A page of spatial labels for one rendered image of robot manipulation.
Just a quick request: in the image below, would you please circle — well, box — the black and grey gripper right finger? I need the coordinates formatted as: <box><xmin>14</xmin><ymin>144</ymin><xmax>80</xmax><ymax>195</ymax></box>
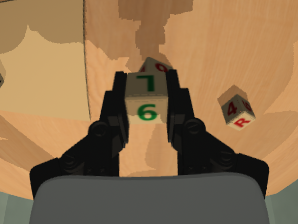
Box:
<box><xmin>165</xmin><ymin>69</ymin><xmax>269</xmax><ymax>199</ymax></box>

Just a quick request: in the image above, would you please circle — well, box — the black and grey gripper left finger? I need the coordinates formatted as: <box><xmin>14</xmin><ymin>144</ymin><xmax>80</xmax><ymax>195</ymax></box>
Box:
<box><xmin>29</xmin><ymin>71</ymin><xmax>129</xmax><ymax>200</ymax></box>

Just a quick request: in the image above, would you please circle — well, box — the tan flat mat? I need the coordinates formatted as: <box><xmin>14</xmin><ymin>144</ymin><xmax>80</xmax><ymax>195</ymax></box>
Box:
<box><xmin>0</xmin><ymin>0</ymin><xmax>91</xmax><ymax>121</ymax></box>

